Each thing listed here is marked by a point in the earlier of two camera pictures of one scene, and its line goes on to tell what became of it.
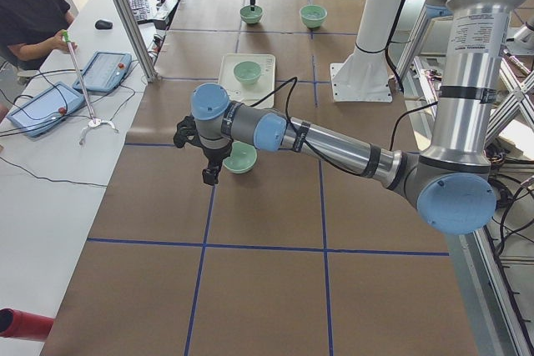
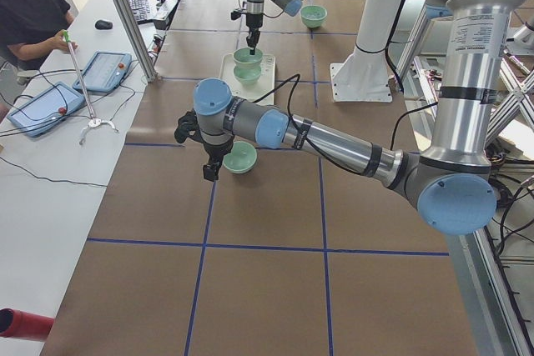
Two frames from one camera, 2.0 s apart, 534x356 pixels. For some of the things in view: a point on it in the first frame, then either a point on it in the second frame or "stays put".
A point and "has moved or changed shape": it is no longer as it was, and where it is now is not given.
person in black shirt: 33,16 stays put
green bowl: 249,16 has moved or changed shape
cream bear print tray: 249,93 stays put
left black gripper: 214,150 stays put
